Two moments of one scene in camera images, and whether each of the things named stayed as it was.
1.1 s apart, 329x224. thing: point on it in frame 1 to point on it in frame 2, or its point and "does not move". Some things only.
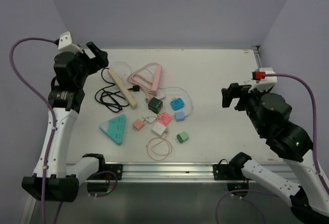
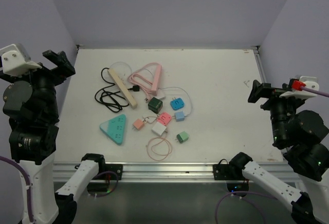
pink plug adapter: (164, 118) does not move
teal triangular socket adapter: (114, 128) does not move
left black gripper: (98, 61) to (64, 69)
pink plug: (138, 124) does not move
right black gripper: (236, 90) to (265, 89)
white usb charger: (159, 128) does not move
